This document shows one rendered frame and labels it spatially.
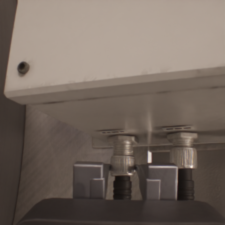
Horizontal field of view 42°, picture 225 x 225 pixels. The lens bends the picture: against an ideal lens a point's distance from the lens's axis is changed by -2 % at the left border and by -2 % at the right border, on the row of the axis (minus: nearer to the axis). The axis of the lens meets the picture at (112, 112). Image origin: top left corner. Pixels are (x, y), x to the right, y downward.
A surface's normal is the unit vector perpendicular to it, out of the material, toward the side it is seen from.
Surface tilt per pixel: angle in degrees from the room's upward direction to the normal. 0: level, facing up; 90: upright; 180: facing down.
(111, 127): 132
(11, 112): 38
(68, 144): 90
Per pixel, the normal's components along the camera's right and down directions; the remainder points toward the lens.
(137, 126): -0.02, 0.96
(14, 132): 0.94, -0.11
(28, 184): -0.34, -0.26
